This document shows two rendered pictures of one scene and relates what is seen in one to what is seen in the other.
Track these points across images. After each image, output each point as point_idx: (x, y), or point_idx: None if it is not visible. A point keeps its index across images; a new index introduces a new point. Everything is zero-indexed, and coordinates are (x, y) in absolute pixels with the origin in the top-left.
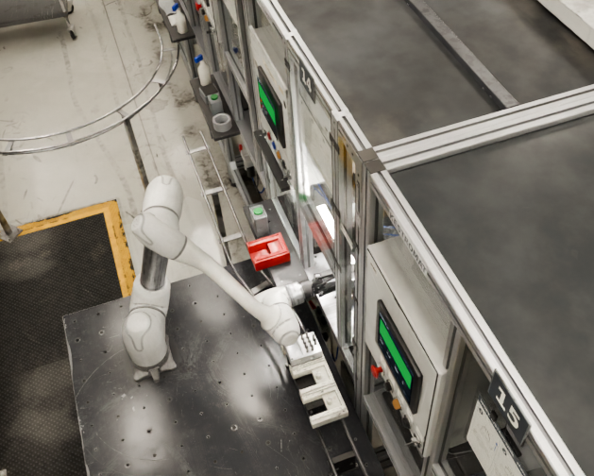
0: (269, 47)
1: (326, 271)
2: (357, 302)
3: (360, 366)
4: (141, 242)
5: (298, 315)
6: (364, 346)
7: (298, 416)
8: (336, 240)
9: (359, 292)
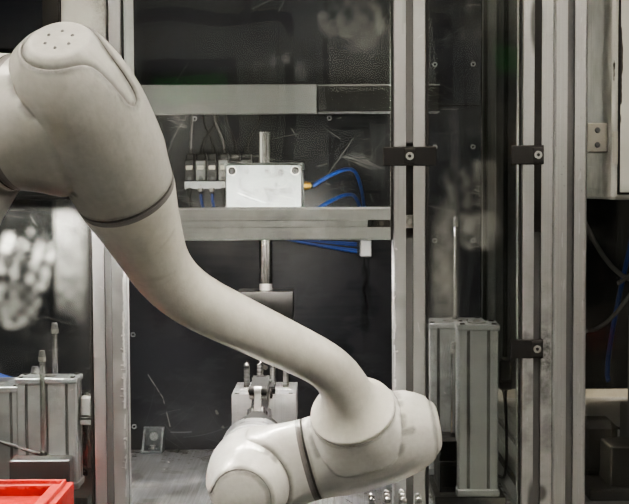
0: None
1: (255, 382)
2: (543, 147)
3: (561, 405)
4: (101, 105)
5: None
6: (581, 278)
7: None
8: (408, 72)
9: (548, 101)
